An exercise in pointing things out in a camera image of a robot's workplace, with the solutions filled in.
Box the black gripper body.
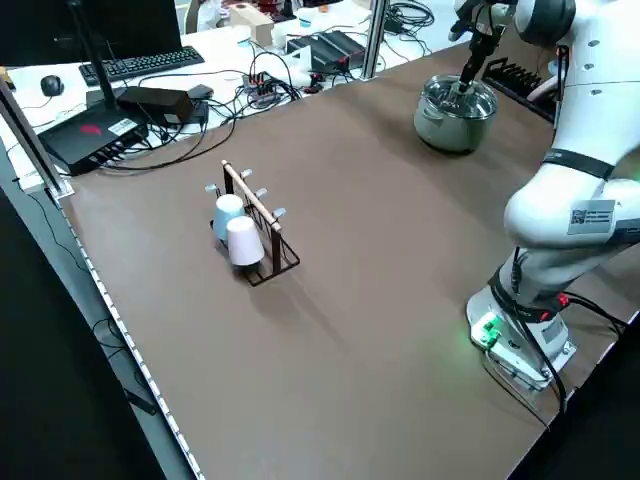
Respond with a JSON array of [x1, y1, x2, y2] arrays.
[[467, 14, 506, 65]]

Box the glass lid with chrome knob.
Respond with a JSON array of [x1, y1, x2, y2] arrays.
[[422, 73, 500, 121]]

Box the white round plate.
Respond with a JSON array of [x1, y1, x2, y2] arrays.
[[529, 74, 559, 104]]

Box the black slotted dish rack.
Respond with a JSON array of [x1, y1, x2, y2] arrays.
[[484, 57, 556, 124]]

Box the black ribbed device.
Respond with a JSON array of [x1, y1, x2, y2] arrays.
[[287, 29, 366, 71]]

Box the cardboard box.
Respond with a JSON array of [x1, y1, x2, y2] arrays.
[[229, 4, 276, 46]]

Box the light blue cup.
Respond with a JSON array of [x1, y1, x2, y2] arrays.
[[212, 194, 247, 244]]

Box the white cup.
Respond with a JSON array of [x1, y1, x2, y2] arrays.
[[225, 216, 265, 268]]

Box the black power adapter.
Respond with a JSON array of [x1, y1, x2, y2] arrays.
[[117, 85, 194, 124]]

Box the black keyboard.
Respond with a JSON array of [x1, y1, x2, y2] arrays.
[[78, 45, 206, 85]]

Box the black computer monitor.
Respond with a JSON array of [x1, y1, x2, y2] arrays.
[[0, 0, 182, 119]]

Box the black flat computer box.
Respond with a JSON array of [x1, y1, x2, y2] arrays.
[[38, 102, 151, 176]]

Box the steel pot with pale handles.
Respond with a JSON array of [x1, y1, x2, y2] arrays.
[[413, 73, 500, 155]]

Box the aluminium frame post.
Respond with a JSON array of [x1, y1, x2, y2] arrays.
[[0, 74, 75, 199], [362, 0, 389, 81]]

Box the usb hub with cables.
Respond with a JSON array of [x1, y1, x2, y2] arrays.
[[242, 72, 286, 107]]

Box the black wire cup rack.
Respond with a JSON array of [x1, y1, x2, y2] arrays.
[[204, 159, 301, 289]]

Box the black cable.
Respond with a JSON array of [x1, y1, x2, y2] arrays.
[[482, 249, 629, 431]]

